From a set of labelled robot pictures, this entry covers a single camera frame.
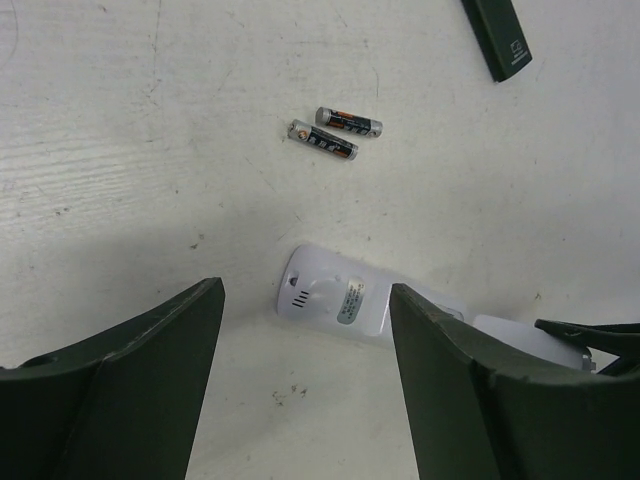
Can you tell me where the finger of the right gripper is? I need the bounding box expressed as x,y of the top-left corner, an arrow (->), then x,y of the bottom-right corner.
534,319 -> 639,375

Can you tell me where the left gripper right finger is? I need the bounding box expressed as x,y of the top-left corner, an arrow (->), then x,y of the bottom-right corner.
389,284 -> 639,479

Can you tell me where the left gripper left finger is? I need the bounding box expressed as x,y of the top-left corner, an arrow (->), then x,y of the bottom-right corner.
1,278 -> 225,479

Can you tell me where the white remote control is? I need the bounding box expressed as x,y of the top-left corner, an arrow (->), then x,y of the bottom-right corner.
276,244 -> 596,372

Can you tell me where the black remote control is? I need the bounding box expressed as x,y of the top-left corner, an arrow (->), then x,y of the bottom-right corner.
461,0 -> 533,83

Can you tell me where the aaa battery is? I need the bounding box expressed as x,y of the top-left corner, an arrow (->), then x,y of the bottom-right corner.
315,107 -> 383,138
288,119 -> 358,160

